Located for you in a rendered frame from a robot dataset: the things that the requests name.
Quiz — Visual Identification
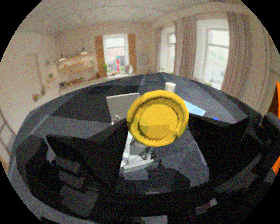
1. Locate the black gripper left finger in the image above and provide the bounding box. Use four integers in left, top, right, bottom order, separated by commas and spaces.
46, 117, 128, 192

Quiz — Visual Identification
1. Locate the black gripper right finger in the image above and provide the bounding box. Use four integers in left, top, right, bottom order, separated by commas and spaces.
188, 112, 261, 179

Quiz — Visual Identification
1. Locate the yellow round plate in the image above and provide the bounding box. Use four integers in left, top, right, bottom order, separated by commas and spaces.
125, 89, 189, 148

